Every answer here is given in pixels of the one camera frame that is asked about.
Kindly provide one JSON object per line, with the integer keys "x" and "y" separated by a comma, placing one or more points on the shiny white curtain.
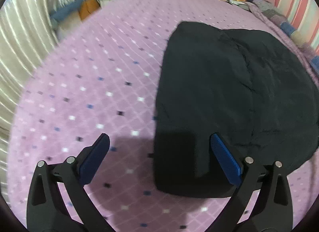
{"x": 20, "y": 47}

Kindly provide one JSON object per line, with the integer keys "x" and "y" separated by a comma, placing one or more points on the patchwork quilt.
{"x": 281, "y": 20}

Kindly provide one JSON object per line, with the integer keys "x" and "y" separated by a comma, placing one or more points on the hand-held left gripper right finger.
{"x": 225, "y": 157}

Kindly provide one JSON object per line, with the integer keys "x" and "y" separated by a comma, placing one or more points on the grey blue fabric item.
{"x": 239, "y": 3}

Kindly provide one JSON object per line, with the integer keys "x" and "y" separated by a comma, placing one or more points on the purple patterned bed sheet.
{"x": 87, "y": 72}

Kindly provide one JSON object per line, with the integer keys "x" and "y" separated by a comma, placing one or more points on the black padded jacket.
{"x": 211, "y": 85}

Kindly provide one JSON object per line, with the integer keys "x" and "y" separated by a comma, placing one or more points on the orange brown box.
{"x": 88, "y": 8}

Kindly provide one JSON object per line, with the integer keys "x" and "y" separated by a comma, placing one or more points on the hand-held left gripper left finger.
{"x": 96, "y": 154}

